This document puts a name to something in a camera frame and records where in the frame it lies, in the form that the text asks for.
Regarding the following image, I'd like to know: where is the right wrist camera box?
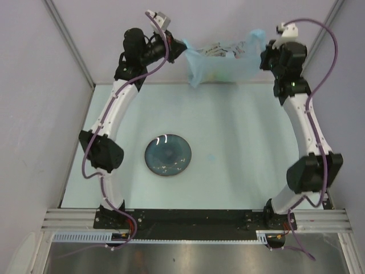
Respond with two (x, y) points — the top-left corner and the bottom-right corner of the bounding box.
(272, 23), (298, 49)

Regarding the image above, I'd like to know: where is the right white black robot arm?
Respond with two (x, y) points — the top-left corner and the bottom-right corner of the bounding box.
(260, 40), (343, 229)

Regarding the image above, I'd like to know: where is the dark blue ceramic plate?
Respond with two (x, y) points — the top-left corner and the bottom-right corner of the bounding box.
(144, 134), (192, 177)

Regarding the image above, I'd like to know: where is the white slotted cable duct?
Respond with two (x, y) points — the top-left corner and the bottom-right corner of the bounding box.
(52, 232), (267, 245)

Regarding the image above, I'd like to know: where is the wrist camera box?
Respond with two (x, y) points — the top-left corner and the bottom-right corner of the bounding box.
(152, 11), (171, 31)
(272, 23), (298, 49)

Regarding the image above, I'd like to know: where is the aluminium frame rail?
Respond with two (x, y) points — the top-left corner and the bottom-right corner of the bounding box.
(42, 208), (352, 233)

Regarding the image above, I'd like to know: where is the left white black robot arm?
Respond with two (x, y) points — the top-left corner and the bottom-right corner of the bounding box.
(79, 28), (187, 228)

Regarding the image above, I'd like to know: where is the right corner aluminium post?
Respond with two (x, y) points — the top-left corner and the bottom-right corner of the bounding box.
(302, 0), (347, 66)

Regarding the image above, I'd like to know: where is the corner aluminium post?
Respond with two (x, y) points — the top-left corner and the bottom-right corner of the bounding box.
(42, 0), (96, 90)
(302, 0), (347, 66)

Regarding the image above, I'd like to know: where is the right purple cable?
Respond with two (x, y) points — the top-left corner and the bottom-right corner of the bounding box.
(282, 18), (339, 209)

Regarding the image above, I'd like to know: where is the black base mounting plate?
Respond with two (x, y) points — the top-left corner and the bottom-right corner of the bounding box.
(93, 208), (298, 240)

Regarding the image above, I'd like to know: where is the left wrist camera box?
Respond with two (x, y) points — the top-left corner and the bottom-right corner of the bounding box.
(152, 11), (171, 31)

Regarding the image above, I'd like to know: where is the light blue printed plastic bag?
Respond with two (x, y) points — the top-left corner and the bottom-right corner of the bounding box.
(183, 29), (266, 88)

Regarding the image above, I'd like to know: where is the left corner aluminium post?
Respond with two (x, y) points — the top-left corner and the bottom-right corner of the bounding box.
(42, 0), (96, 90)

